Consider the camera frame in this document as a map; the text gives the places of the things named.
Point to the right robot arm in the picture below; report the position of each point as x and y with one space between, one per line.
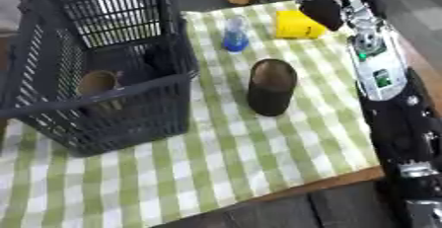
397 120

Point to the tan brown toy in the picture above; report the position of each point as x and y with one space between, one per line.
98 85

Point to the yellow block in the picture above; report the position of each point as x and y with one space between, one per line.
294 25

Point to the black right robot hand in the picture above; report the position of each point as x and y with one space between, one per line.
322 12

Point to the clear bottle with blue base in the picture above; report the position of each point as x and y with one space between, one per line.
236 41

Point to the dark blue plastic basket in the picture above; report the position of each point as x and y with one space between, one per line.
167 103

